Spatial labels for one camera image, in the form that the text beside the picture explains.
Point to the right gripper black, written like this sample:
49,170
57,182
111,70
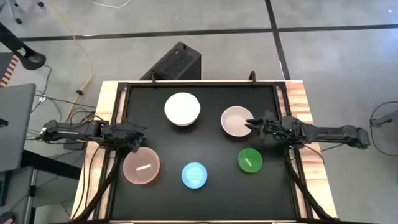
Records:
276,127

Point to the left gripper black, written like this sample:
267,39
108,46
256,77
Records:
132,132

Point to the beige bowl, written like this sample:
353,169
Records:
233,123

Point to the translucent pink bowl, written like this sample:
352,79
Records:
141,166

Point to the blue bowl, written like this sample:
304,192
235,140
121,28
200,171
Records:
194,175

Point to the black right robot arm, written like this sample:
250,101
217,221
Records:
329,133

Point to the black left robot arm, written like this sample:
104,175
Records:
77,130

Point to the green bowl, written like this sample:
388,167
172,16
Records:
250,160

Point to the large white bowl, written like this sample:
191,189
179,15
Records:
182,109

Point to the black table mat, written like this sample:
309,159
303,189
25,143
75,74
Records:
202,202

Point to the black computer tower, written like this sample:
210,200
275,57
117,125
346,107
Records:
177,62

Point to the black crossbar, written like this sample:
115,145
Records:
49,163

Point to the grey laptop lid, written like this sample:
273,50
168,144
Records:
15,124

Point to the grey cart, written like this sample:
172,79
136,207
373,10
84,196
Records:
15,193

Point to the grey metal stand foot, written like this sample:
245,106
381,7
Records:
388,119

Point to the orange black striped edge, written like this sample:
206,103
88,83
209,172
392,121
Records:
9,71

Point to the office chair wheeled base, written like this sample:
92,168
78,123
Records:
18,21

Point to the black metal table frame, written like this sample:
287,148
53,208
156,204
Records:
199,83

